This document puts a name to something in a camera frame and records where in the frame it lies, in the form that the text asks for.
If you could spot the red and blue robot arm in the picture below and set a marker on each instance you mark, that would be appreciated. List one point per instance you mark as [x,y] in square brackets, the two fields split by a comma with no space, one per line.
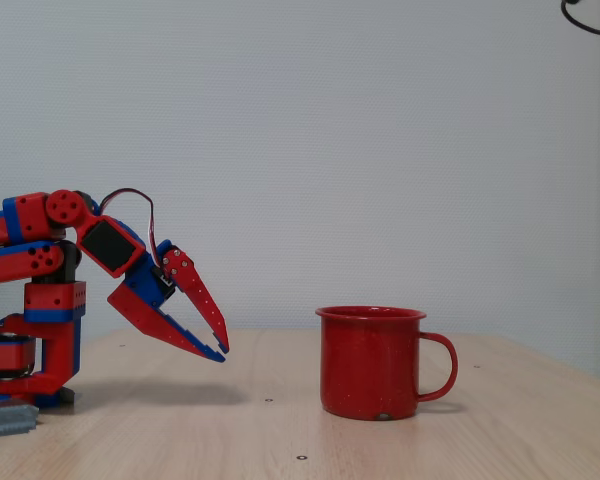
[45,305]

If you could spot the red enamel mug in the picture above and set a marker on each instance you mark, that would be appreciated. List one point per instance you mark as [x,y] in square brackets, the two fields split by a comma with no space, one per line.
[370,365]

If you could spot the blue gripper black motor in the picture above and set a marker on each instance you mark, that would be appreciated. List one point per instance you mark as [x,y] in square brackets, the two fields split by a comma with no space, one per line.
[147,289]

